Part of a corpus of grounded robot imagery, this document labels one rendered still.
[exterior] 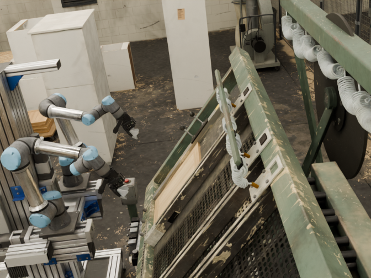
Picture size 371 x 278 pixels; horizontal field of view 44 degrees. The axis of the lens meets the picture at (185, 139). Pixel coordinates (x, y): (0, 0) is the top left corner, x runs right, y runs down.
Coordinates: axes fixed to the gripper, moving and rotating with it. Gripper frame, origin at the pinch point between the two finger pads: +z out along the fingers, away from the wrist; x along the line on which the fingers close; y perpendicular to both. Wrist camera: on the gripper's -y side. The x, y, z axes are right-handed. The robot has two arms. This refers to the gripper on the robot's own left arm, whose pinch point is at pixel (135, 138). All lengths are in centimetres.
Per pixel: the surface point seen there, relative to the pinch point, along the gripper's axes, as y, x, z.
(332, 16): 141, -74, -24
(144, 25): -105, 793, 63
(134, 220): -36, -15, 48
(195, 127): 36.3, 12.6, 22.5
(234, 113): 76, -63, -4
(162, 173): -6.3, 12.4, 40.3
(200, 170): 41, -61, 16
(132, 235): -36, -32, 48
